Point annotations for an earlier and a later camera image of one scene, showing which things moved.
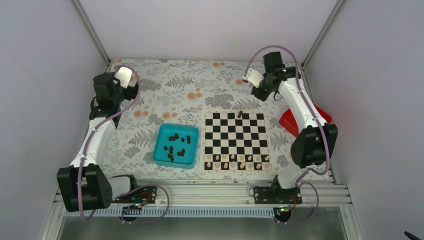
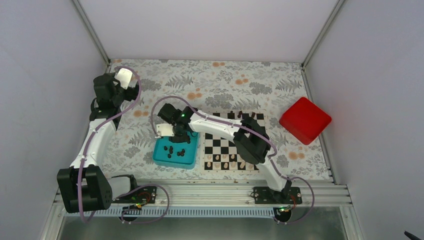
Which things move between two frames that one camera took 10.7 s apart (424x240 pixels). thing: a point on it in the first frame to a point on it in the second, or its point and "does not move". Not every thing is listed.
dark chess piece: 181,153 does not move
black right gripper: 261,96 to 183,138
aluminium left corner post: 93,33 does not move
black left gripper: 131,91 does not move
